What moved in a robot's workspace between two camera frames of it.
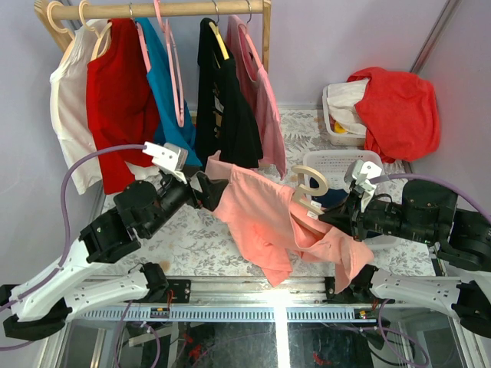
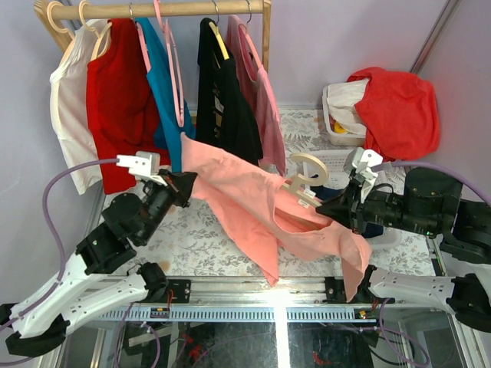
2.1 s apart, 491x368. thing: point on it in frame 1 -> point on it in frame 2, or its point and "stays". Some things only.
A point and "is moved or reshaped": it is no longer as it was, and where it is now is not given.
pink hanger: x=175 y=66 stays
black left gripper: x=195 y=190 -> x=175 y=188
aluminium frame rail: x=254 y=291 stays
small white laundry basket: x=340 y=139 stays
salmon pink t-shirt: x=271 y=230 is moved or reshaped
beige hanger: x=49 y=14 stays
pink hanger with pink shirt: x=251 y=57 stays
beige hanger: x=311 y=183 is moved or reshaped
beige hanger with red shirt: x=100 y=34 stays
